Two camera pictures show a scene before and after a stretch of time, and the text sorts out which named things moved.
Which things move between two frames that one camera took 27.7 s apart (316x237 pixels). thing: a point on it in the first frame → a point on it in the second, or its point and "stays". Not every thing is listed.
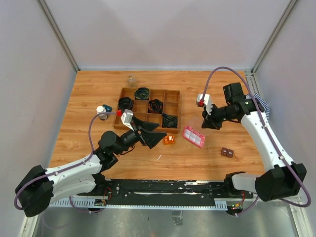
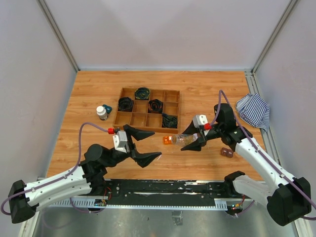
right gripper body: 218,114 → 213,133
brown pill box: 227,152 stays
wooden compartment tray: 163,107 stays
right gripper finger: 210,124 → 195,145
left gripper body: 141,136 → 131,150
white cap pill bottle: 100,109 stays
